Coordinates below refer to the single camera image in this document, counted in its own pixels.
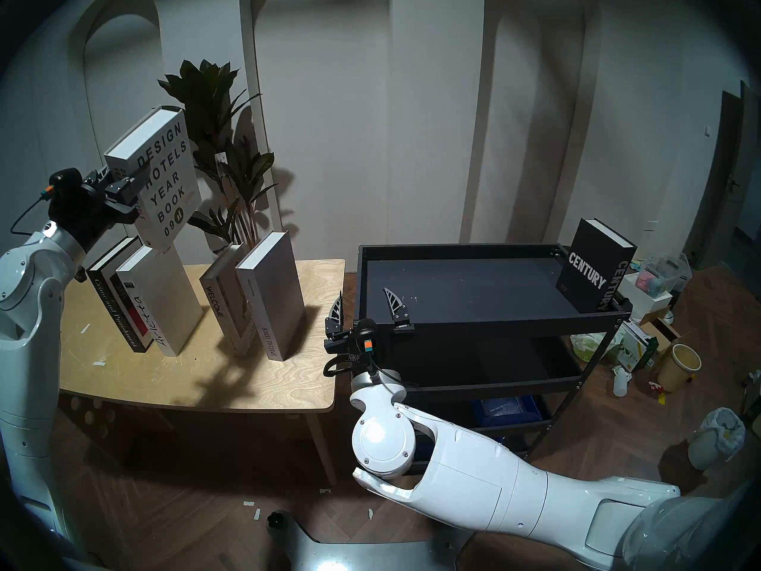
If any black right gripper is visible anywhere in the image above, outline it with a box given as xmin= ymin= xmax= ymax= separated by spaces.
xmin=323 ymin=287 xmax=415 ymax=377

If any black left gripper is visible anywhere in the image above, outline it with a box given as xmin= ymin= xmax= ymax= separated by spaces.
xmin=51 ymin=159 xmax=150 ymax=249

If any white Design Hotels yearbook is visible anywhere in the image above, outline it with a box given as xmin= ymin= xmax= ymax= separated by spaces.
xmin=104 ymin=105 xmax=201 ymax=254

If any black Century book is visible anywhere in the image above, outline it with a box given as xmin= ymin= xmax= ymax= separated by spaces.
xmin=556 ymin=218 xmax=638 ymax=312

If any black metal shelf cart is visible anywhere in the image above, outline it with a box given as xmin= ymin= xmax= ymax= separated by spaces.
xmin=356 ymin=244 xmax=633 ymax=475

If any grey Special Issue book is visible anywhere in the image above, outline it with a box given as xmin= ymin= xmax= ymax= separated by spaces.
xmin=235 ymin=231 xmax=307 ymax=362

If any black Crime and Punishment book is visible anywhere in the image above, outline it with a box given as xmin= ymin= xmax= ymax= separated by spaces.
xmin=87 ymin=236 xmax=154 ymax=353

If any white Arietta book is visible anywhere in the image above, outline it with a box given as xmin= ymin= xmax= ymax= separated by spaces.
xmin=115 ymin=244 xmax=204 ymax=357

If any dark green potted plant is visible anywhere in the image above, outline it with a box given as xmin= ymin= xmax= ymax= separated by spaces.
xmin=158 ymin=58 xmax=280 ymax=255

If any light wooden table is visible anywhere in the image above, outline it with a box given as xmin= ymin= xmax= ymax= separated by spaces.
xmin=56 ymin=259 xmax=347 ymax=487

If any white Welcome book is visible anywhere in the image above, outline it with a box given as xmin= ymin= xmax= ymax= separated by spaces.
xmin=199 ymin=243 xmax=259 ymax=357

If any blue plastic bin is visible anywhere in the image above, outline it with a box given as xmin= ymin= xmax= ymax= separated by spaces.
xmin=473 ymin=396 xmax=545 ymax=428

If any green plastic bag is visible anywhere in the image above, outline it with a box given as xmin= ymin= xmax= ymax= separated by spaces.
xmin=571 ymin=332 xmax=619 ymax=362

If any white green printed carton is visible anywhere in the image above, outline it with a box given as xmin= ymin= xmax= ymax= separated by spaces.
xmin=618 ymin=323 xmax=659 ymax=371

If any white square box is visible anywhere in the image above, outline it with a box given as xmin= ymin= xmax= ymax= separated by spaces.
xmin=617 ymin=272 xmax=672 ymax=321

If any brown cardboard box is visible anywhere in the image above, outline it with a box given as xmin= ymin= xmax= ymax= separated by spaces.
xmin=639 ymin=317 xmax=681 ymax=353

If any clear plastic storage box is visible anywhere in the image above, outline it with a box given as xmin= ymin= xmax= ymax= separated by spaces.
xmin=635 ymin=256 xmax=692 ymax=299

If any yellow paper bucket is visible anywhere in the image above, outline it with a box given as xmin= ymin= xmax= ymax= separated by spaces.
xmin=657 ymin=344 xmax=702 ymax=393

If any white bagged trash bin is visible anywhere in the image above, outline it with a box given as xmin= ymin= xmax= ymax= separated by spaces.
xmin=688 ymin=407 xmax=747 ymax=471

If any dark room door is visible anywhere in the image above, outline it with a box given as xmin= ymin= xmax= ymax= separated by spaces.
xmin=684 ymin=82 xmax=761 ymax=273

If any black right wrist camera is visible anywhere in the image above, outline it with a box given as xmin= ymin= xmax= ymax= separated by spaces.
xmin=354 ymin=318 xmax=379 ymax=354

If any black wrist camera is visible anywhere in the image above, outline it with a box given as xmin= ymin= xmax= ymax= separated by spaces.
xmin=354 ymin=318 xmax=379 ymax=354
xmin=46 ymin=168 xmax=84 ymax=206

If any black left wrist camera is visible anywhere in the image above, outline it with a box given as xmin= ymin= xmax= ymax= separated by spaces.
xmin=46 ymin=168 xmax=84 ymax=206

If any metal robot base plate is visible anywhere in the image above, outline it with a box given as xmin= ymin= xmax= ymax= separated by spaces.
xmin=266 ymin=509 xmax=476 ymax=571

